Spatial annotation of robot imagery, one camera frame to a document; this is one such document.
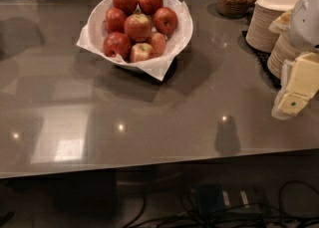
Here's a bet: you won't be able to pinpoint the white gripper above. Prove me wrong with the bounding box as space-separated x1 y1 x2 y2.
269 0 319 116

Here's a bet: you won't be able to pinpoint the red apple front right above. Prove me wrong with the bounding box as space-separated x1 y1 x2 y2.
147 32 166 57

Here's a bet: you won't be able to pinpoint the red apple top right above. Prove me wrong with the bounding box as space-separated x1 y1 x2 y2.
139 0 163 15

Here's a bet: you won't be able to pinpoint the yellow red apple front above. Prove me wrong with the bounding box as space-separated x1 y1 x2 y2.
130 43 155 63

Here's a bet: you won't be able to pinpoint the red yellow apple centre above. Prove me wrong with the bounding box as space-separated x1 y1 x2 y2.
124 13 152 42

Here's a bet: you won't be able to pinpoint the red apple top left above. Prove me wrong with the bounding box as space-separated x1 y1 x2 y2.
113 0 138 14

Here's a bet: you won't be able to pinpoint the red apple front left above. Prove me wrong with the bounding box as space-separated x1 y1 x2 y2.
103 32 131 59

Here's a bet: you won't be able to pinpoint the red apple left middle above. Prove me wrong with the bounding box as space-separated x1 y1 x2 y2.
105 7 127 33

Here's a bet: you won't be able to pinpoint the black mat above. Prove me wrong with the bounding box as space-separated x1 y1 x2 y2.
248 45 281 91

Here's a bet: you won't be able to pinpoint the stack of paper plates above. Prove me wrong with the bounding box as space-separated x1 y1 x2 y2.
245 3 281 53

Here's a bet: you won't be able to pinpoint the black power adapter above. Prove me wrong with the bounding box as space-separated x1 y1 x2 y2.
195 184 225 215

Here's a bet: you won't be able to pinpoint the white paper liner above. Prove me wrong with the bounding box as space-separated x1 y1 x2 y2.
76 0 194 82

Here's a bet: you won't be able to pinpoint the black cables on floor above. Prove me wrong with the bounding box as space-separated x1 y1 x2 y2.
121 180 319 228

